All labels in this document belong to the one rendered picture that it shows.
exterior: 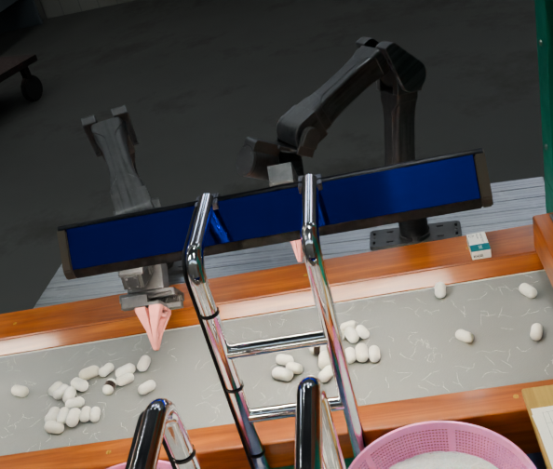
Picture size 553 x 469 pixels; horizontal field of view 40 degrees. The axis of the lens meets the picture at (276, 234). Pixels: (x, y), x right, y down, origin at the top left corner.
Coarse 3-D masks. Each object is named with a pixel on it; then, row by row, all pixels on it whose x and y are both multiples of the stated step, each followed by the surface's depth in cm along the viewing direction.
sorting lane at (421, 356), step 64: (256, 320) 146; (384, 320) 137; (448, 320) 133; (512, 320) 129; (0, 384) 147; (128, 384) 138; (192, 384) 134; (256, 384) 130; (384, 384) 123; (448, 384) 120; (0, 448) 131
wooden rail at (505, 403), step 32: (512, 384) 114; (544, 384) 112; (384, 416) 114; (416, 416) 113; (448, 416) 111; (480, 416) 110; (512, 416) 110; (64, 448) 124; (96, 448) 122; (128, 448) 121; (224, 448) 116; (288, 448) 115; (384, 448) 114; (416, 448) 114; (480, 448) 113
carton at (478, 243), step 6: (468, 234) 146; (474, 234) 145; (480, 234) 145; (468, 240) 144; (474, 240) 144; (480, 240) 143; (486, 240) 143; (468, 246) 144; (474, 246) 142; (480, 246) 142; (486, 246) 141; (474, 252) 141; (480, 252) 141; (486, 252) 141; (474, 258) 142; (480, 258) 142
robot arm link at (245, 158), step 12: (312, 132) 139; (252, 144) 138; (264, 144) 138; (276, 144) 140; (288, 144) 146; (300, 144) 140; (312, 144) 140; (240, 156) 140; (252, 156) 137; (264, 156) 139; (276, 156) 140; (312, 156) 142; (240, 168) 140; (252, 168) 137; (264, 168) 139; (264, 180) 142
